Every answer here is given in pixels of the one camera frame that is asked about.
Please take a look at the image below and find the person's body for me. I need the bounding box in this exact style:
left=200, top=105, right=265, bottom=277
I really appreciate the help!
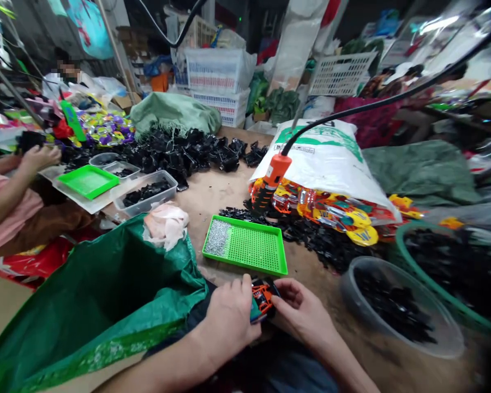
left=143, top=282, right=340, bottom=393

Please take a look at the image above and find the green perforated tray with screws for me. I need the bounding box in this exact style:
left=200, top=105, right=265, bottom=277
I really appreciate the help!
left=202, top=214, right=289, bottom=277

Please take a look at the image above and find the large green woven bag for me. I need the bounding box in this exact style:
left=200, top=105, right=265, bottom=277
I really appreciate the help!
left=0, top=212, right=209, bottom=393

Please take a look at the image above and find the person's left hand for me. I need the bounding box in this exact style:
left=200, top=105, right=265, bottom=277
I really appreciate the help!
left=203, top=273, right=264, bottom=354

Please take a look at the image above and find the green basin of black parts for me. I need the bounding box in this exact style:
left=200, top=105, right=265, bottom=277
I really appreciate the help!
left=394, top=221, right=491, bottom=337

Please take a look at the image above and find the round clear plastic container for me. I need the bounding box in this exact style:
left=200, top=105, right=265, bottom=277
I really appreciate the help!
left=88, top=152, right=123, bottom=168

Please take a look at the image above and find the clear plastic bowl of black parts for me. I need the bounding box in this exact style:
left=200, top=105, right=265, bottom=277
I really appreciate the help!
left=340, top=256, right=466, bottom=360

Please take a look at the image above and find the white plastic basket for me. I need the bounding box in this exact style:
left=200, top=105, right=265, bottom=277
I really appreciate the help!
left=308, top=50, right=378, bottom=97

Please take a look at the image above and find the small clear plastic box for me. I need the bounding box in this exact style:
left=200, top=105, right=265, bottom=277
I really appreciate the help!
left=102, top=160, right=141, bottom=180

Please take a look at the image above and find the large pile of black toy shells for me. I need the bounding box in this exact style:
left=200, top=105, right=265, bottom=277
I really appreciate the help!
left=61, top=127, right=269, bottom=192

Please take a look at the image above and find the person's right hand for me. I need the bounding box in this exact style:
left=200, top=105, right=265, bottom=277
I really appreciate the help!
left=269, top=278, right=332, bottom=346

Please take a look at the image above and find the white woven sack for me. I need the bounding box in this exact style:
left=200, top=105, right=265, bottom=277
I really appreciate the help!
left=249, top=118, right=403, bottom=225

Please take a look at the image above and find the magenta patterned cloth bag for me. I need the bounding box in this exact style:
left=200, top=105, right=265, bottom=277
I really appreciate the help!
left=334, top=96, right=404, bottom=150

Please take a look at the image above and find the orange electric screwdriver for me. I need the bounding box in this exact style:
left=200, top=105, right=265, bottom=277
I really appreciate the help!
left=252, top=152, right=294, bottom=218

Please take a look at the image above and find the crumpled pink plastic bag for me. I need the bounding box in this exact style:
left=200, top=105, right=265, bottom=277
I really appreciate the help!
left=142, top=200, right=190, bottom=252

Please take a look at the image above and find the clear box of black parts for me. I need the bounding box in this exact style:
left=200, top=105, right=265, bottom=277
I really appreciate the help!
left=109, top=169, right=179, bottom=218

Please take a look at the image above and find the orange and black toy car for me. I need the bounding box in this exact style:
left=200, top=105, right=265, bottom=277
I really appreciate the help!
left=249, top=277, right=282, bottom=326

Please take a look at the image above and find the dark green tarp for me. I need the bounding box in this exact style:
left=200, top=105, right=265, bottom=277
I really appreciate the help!
left=362, top=140, right=483, bottom=207

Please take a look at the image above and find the pile of small black parts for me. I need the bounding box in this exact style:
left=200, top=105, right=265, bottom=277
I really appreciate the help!
left=219, top=204, right=377, bottom=274

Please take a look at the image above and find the stack of white plastic crates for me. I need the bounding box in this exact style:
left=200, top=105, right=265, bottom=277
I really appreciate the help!
left=184, top=47, right=251, bottom=128

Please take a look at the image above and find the red plastic bag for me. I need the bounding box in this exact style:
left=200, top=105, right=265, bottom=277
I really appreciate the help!
left=0, top=235, right=76, bottom=290

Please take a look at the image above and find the pile of orange yellow toy parts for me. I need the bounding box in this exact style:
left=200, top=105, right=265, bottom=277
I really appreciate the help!
left=248, top=178, right=424, bottom=247

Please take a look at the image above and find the black power cable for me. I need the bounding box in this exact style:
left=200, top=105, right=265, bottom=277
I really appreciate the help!
left=281, top=16, right=491, bottom=157

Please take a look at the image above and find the pile of purple yellow packets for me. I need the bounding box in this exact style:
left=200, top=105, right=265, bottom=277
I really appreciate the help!
left=67, top=109, right=136, bottom=149

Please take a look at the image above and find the pale green fabric sack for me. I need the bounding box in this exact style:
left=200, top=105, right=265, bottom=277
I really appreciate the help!
left=129, top=91, right=223, bottom=138

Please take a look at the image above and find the small green tray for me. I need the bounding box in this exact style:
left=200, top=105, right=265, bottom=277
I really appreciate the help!
left=55, top=164, right=120, bottom=200

